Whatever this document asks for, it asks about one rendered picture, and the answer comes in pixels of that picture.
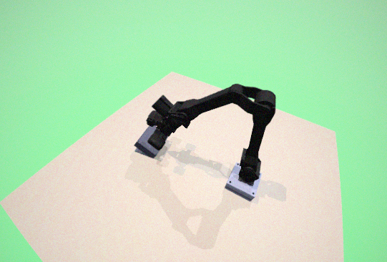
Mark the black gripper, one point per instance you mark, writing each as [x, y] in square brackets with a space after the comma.
[157, 139]

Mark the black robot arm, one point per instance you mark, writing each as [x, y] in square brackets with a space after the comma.
[263, 110]

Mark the grey sloped panel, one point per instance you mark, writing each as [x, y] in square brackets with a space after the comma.
[142, 145]

